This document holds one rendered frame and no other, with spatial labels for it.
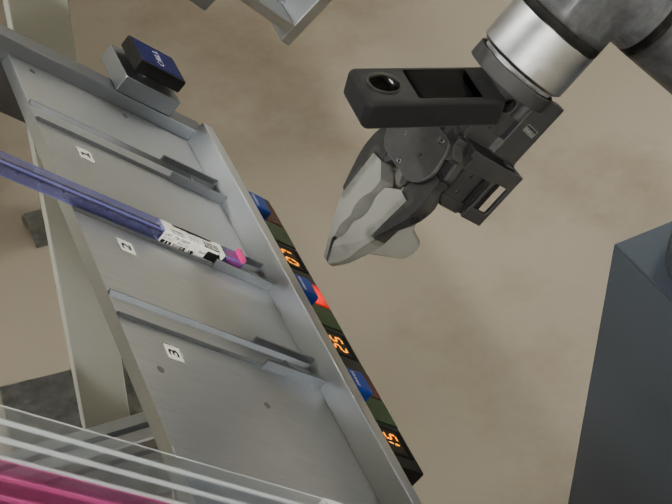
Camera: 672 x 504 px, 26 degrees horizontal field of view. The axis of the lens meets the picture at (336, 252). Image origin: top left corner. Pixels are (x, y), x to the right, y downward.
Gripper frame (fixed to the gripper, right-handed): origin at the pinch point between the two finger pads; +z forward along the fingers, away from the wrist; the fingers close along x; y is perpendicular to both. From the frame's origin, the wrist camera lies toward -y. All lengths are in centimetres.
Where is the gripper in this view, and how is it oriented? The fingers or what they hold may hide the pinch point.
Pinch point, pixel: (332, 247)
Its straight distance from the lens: 115.2
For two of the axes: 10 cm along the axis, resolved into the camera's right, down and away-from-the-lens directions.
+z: -6.3, 7.1, 3.1
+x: -3.8, -6.3, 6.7
